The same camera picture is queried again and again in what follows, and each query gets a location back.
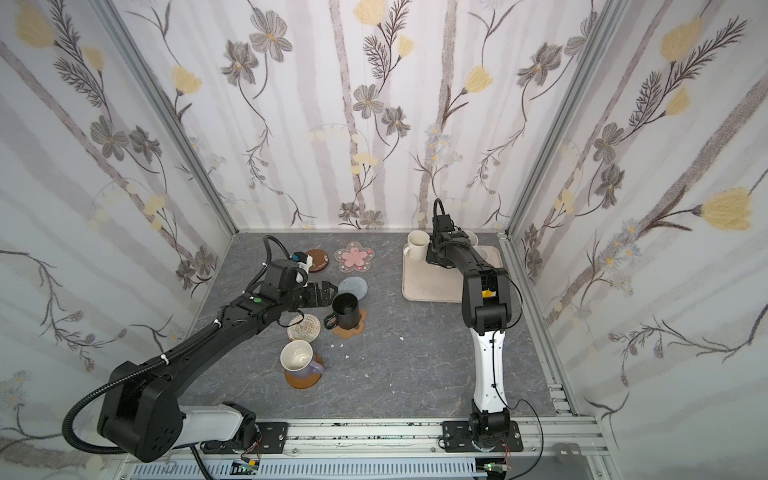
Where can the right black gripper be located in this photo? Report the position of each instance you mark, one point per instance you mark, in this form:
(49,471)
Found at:
(442,241)

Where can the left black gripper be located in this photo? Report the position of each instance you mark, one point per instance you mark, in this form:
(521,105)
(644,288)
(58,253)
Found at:
(311,294)

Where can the black mug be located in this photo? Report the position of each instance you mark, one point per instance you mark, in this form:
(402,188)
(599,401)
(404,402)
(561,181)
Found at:
(345,313)

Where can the woven multicolour round coaster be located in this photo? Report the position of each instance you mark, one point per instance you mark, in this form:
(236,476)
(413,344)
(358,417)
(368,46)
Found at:
(305,327)

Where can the dark brown round coaster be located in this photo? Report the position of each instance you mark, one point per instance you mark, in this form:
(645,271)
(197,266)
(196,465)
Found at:
(318,259)

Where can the grey round felt coaster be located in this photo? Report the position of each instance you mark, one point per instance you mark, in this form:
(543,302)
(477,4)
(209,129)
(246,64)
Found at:
(354,285)

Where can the brown paw print coaster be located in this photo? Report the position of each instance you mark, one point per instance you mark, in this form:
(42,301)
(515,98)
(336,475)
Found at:
(356,331)

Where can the pink flower coaster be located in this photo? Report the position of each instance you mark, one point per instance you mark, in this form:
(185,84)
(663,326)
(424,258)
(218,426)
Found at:
(354,258)

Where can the lavender mug white inside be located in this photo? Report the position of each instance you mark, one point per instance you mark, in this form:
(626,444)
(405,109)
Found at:
(298,360)

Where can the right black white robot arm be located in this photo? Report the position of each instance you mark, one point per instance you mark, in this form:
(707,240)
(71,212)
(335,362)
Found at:
(487,311)

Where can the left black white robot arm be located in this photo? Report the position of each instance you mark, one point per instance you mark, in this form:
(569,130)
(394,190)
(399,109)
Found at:
(137,411)

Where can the beige serving tray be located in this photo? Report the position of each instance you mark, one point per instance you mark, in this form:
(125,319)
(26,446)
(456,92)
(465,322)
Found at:
(423,282)

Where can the white slotted cable duct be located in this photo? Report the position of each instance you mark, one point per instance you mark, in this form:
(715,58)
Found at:
(360,468)

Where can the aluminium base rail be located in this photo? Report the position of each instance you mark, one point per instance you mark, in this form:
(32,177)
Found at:
(553,447)

